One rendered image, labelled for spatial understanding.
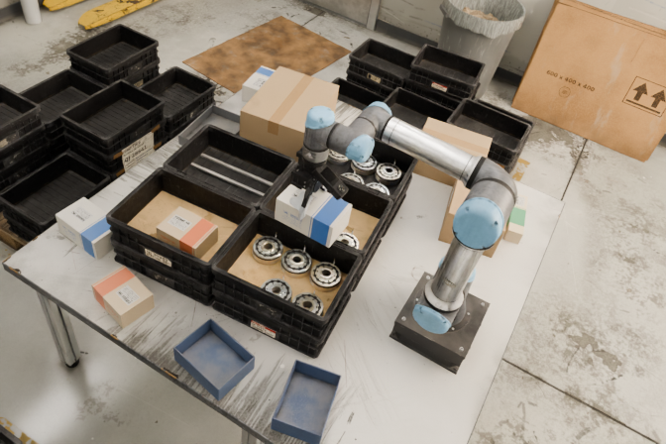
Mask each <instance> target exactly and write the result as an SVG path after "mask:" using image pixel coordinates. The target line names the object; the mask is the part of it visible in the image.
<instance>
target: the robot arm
mask: <svg viewBox="0 0 666 444"><path fill-rule="evenodd" d="M374 138H377V139H379V140H381V141H383V142H385V143H387V144H389V145H391V146H393V147H395V148H397V149H399V150H401V151H403V152H405V153H407V154H409V155H411V156H413V157H415V158H417V159H419V160H421V161H422V162H424V163H426V164H428V165H430V166H432V167H435V168H437V169H439V170H441V171H443V172H445V173H447V174H449V175H451V176H453V177H455V178H457V179H459V180H461V181H462V182H463V184H464V187H466V188H468V189H470V192H469V193H468V195H467V197H466V198H465V200H464V202H463V203H462V204H461V205H460V207H459V208H458V209H457V211H456V213H455V216H454V220H453V226H452V233H453V235H454V238H453V240H452V242H451V244H450V247H449V249H448V251H447V253H446V255H445V256H444V257H443V258H442V259H441V261H440V262H439V264H438V268H437V271H436V273H435V274H434V276H433V278H432V279H431V280H430V281H429V282H428V283H427V284H426V286H425V289H424V290H423V292H422V294H421V296H420V298H419V300H418V302H417V304H416V305H415V306H414V309H413V312H412V314H413V318H414V320H415V321H416V322H417V323H418V324H419V325H420V326H421V327H422V328H424V329H425V330H427V331H429V332H432V333H437V334H443V333H445V332H447V331H448V329H449V328H450V327H451V326H453V325H456V324H458V323H459V322H461V321H462V319H463V318H464V315H465V313H466V297H467V294H468V292H469V290H470V287H471V285H472V283H473V280H474V279H475V277H476V265H477V263H478V261H479V259H480V257H481V255H482V254H483V252H484V251H486V250H488V249H490V248H491V247H492V246H493V245H494V244H495V242H496V240H497V239H498V238H499V237H500V234H501V232H502V230H503V227H504V225H505V223H506V221H507V219H508V217H509V215H510V213H511V211H512V209H513V207H514V206H515V204H516V201H517V188H516V184H515V182H514V180H513V179H512V177H511V176H510V175H509V174H508V173H507V172H506V171H505V170H504V169H503V168H502V167H501V166H499V165H498V164H496V163H494V162H493V161H491V160H489V159H487V158H485V157H483V156H478V157H474V156H472V155H470V154H468V153H466V152H464V151H462V150H460V149H458V148H456V147H454V146H452V145H450V144H448V143H446V142H444V141H442V140H440V139H438V138H436V137H434V136H432V135H430V134H428V133H426V132H424V131H422V130H420V129H418V128H416V127H413V126H411V125H409V124H407V123H405V122H403V121H401V120H399V119H397V118H395V117H393V116H391V111H390V109H389V108H388V107H387V105H386V104H384V103H383V102H373V103H372V104H370V105H369V106H368V107H366V108H365V109H364V110H363V112H362V113H361V114H360V115H359V116H358V117H357V118H356V119H355V120H354V121H353V122H352V123H351V124H350V125H349V126H348V127H347V126H345V125H343V124H341V123H339V122H336V121H335V115H334V112H333V111H332V110H331V109H330V108H328V107H325V106H314V107H312V108H310V109H309V110H308V112H307V117H306V121H305V130H304V139H303V147H302V148H301V149H300V150H299V151H298V152H297V153H296V156H297V157H298V165H296V166H295V168H294V169H293V170H292V171H291V178H290V184H292V185H294V186H295V187H297V188H299V189H302V188H303V189H305V191H304V190H302V191H301V192H300V193H299V195H298V196H297V197H292V198H291V199H290V200H289V203H290V204H291V205H292V206H293V207H294V208H295V209H296V210H298V212H299V214H298V220H299V221H300V220H301V219H303V218H304V217H305V214H306V212H307V210H308V206H309V204H310V202H311V200H312V193H313V192H314V193H316V192H317V191H318V189H319V188H320V187H321V188H320V189H321V190H323V191H325V192H327V190H328V191H329V192H330V193H331V194H332V195H333V196H334V197H335V199H336V200H339V199H341V198H342V197H343V196H344V195H345V194H346V193H347V192H348V190H349V188H348V187H347V186H346V185H345V184H344V183H343V182H342V180H341V179H340V178H339V177H338V176H337V175H336V174H335V173H334V172H333V171H332V170H331V169H330V168H329V167H328V165H327V164H326V162H327V158H328V155H329V149H330V150H332V151H334V152H336V153H338V154H340V155H342V156H345V157H347V158H348V159H349V160H353V161H356V162H358V163H364V162H365V161H366V160H367V159H368V158H369V156H370V154H371V153H372V151H373V148H374V145H375V141H374ZM297 167H298V168H297ZM292 176H293V181H292Z"/></svg>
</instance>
